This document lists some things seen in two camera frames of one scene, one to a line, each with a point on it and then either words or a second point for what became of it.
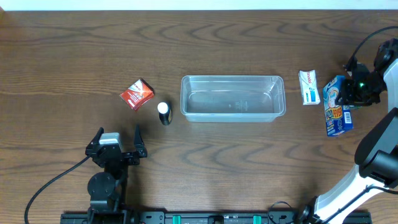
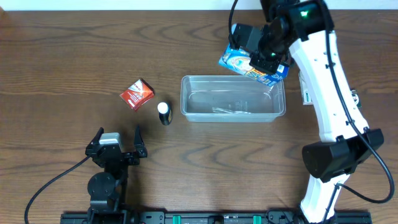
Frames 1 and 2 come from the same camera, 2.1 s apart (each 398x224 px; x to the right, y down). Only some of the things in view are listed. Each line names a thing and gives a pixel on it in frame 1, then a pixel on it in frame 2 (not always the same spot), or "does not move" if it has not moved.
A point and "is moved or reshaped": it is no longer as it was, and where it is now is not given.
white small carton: [308, 86] does not move
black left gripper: [116, 154] does not move
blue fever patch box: [338, 118] is moved or reshaped
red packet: [138, 94] does not move
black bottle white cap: [165, 113] does not move
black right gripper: [348, 92] → [265, 64]
